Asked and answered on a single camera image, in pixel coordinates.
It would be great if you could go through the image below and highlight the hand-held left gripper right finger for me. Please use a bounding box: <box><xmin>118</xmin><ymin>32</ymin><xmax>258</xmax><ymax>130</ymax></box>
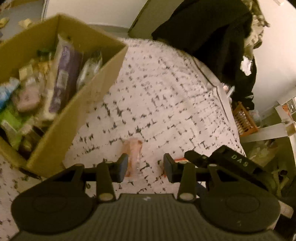
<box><xmin>163</xmin><ymin>153</ymin><xmax>246</xmax><ymax>202</ymax></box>

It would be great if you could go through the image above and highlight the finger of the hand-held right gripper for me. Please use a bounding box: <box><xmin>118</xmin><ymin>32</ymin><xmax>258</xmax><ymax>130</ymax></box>
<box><xmin>184</xmin><ymin>150</ymin><xmax>215</xmax><ymax>166</ymax></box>

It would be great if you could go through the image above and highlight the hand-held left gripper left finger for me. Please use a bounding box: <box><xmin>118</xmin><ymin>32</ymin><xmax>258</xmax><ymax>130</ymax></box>
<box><xmin>47</xmin><ymin>153</ymin><xmax>129</xmax><ymax>202</ymax></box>

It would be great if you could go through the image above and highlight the orange cracker packet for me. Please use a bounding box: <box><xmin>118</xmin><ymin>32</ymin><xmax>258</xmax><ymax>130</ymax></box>
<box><xmin>121</xmin><ymin>138</ymin><xmax>144</xmax><ymax>178</ymax></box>

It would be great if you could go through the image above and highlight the brown cardboard box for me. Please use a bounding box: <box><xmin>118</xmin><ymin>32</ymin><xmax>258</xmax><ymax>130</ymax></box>
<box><xmin>0</xmin><ymin>14</ymin><xmax>129</xmax><ymax>178</ymax></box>

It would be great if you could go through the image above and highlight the clear grey snack packet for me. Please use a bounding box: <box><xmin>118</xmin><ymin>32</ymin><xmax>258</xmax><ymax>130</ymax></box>
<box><xmin>76</xmin><ymin>52</ymin><xmax>104</xmax><ymax>91</ymax></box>

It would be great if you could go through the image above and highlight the white purple snack packet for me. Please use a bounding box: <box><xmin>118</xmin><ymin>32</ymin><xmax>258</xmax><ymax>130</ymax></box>
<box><xmin>49</xmin><ymin>34</ymin><xmax>83</xmax><ymax>114</ymax></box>

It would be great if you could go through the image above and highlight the pink round snack packet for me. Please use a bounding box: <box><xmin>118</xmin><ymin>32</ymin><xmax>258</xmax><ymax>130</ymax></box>
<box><xmin>16</xmin><ymin>85</ymin><xmax>40</xmax><ymax>112</ymax></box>

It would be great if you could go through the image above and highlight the bright green snack packet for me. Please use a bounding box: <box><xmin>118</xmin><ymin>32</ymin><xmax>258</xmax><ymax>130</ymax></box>
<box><xmin>0</xmin><ymin>108</ymin><xmax>24</xmax><ymax>149</ymax></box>

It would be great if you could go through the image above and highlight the white desk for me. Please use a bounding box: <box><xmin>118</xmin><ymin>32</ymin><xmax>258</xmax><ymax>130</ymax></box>
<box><xmin>240</xmin><ymin>99</ymin><xmax>296</xmax><ymax>144</ymax></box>

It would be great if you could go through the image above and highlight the orange plastic basket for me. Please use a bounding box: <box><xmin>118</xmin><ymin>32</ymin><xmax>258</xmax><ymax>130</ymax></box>
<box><xmin>232</xmin><ymin>101</ymin><xmax>259</xmax><ymax>136</ymax></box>

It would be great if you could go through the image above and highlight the black garment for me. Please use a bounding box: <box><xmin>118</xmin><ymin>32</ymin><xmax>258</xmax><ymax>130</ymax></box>
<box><xmin>192</xmin><ymin>23</ymin><xmax>258</xmax><ymax>110</ymax></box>

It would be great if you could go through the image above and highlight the white cloth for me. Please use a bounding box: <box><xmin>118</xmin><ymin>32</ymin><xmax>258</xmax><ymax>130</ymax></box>
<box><xmin>240</xmin><ymin>55</ymin><xmax>253</xmax><ymax>76</ymax></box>

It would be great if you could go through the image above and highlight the black coat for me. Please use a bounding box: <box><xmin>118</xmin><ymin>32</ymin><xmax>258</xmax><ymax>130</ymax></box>
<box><xmin>151</xmin><ymin>0</ymin><xmax>253</xmax><ymax>61</ymax></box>

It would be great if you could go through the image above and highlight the patterned beige garment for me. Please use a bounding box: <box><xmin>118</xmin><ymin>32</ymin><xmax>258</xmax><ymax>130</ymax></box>
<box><xmin>245</xmin><ymin>0</ymin><xmax>270</xmax><ymax>49</ymax></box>

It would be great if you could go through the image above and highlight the green door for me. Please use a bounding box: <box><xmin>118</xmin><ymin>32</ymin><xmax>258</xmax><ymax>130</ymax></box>
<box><xmin>128</xmin><ymin>0</ymin><xmax>184</xmax><ymax>40</ymax></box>

